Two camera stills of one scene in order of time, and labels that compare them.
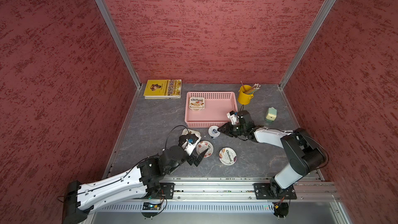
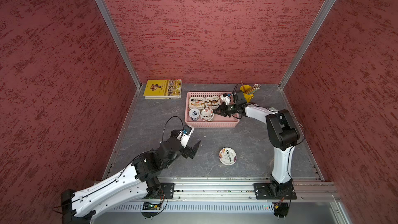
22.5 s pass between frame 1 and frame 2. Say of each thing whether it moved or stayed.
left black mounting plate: stayed
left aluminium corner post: stayed
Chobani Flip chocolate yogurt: moved
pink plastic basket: stayed
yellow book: stayed
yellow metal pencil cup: stayed
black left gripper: moved
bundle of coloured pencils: stayed
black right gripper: moved
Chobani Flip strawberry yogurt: stayed
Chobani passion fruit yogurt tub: stayed
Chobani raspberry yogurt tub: moved
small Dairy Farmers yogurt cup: moved
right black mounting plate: stayed
